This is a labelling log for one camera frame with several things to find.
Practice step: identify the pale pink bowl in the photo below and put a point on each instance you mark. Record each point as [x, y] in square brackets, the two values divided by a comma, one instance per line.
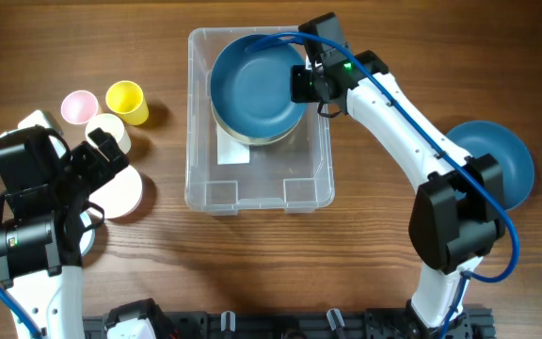
[121, 196]

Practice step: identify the cream cup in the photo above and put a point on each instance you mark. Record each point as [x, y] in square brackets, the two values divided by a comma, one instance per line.
[113, 125]

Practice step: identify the pink cup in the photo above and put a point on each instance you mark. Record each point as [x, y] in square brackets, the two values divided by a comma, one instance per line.
[79, 107]

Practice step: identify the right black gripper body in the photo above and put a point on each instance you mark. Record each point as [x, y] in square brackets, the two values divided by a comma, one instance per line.
[300, 83]

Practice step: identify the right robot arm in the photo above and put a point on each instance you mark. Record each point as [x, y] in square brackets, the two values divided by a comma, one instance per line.
[457, 215]

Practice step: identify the yellow cup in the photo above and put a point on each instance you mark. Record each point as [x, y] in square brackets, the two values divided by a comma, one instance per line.
[126, 99]

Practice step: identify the cream bowl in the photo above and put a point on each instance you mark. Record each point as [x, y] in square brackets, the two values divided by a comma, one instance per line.
[252, 141]

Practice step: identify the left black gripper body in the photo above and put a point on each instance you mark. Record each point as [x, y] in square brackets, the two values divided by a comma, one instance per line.
[88, 157]

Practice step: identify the green bowl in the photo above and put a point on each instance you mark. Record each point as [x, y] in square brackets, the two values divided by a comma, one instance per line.
[88, 236]

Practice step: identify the clear plastic storage container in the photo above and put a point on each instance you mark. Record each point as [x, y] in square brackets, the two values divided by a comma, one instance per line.
[294, 174]

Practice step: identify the blue bowl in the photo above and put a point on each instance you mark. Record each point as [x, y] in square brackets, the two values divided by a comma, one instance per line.
[483, 137]
[251, 91]

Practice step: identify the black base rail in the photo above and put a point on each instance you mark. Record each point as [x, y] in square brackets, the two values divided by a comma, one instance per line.
[144, 319]

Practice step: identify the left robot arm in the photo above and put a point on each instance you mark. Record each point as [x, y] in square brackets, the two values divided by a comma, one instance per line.
[41, 263]

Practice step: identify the white label in container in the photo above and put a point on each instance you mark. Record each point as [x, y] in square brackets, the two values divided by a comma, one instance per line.
[229, 151]

